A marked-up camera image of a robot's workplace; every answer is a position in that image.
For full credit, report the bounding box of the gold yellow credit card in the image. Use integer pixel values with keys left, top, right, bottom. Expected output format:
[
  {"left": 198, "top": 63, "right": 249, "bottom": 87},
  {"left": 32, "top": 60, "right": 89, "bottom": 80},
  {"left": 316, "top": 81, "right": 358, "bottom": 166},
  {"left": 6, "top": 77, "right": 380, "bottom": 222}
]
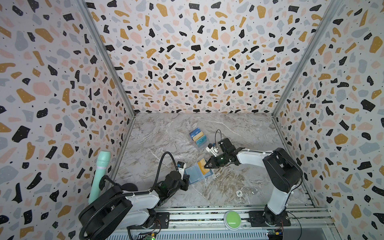
[{"left": 198, "top": 159, "right": 210, "bottom": 176}]

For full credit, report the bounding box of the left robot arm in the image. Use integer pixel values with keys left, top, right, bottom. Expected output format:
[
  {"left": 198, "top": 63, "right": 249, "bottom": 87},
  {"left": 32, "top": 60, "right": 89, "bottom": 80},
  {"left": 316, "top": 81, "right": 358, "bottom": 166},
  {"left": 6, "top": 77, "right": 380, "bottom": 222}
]
[{"left": 79, "top": 171, "right": 190, "bottom": 240}]

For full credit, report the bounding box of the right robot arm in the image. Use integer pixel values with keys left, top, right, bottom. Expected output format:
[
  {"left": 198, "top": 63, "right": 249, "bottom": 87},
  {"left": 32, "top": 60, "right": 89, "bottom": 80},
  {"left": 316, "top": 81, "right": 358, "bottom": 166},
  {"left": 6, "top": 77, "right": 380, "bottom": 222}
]
[{"left": 204, "top": 138, "right": 303, "bottom": 227}]

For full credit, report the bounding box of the white poker chip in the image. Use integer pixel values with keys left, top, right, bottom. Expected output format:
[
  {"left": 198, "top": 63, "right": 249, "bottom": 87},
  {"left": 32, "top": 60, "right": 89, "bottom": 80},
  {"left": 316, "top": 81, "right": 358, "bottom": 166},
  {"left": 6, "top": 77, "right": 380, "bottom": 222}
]
[{"left": 236, "top": 190, "right": 243, "bottom": 198}]

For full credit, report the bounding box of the green push button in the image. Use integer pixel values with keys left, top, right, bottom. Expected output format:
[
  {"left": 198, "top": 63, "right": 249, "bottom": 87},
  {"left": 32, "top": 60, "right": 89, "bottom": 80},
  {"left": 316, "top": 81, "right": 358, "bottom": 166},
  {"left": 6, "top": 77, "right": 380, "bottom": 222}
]
[{"left": 224, "top": 211, "right": 242, "bottom": 231}]

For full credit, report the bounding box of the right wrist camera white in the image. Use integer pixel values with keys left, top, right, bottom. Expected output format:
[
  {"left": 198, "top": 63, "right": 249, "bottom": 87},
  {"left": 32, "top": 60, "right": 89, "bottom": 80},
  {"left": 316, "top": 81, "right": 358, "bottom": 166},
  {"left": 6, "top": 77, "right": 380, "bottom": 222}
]
[{"left": 206, "top": 143, "right": 219, "bottom": 157}]

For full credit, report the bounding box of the left black corrugated cable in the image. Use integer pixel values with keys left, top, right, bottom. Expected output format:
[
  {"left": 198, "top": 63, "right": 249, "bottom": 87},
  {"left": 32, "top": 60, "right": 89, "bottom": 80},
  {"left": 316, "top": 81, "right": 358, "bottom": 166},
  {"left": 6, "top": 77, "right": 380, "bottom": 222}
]
[{"left": 78, "top": 151, "right": 178, "bottom": 240}]

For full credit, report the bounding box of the mint green cylinder handle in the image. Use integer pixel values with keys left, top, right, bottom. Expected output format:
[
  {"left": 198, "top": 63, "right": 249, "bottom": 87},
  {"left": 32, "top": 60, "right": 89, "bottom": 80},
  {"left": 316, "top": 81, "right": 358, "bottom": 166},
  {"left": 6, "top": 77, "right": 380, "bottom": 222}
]
[{"left": 89, "top": 151, "right": 111, "bottom": 205}]

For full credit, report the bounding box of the aluminium front rail frame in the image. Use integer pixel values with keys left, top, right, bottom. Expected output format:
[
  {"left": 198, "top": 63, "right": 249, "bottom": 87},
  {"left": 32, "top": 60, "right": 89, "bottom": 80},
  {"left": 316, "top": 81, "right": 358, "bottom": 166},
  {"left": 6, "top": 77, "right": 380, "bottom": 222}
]
[{"left": 147, "top": 205, "right": 341, "bottom": 240}]

